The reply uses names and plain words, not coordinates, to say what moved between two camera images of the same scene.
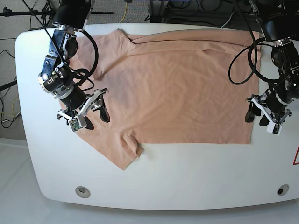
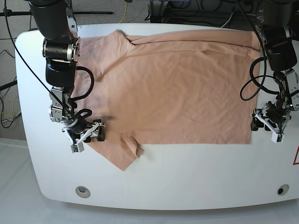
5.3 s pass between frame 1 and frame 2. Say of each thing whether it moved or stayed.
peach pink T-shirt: stayed
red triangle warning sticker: stayed
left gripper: moved
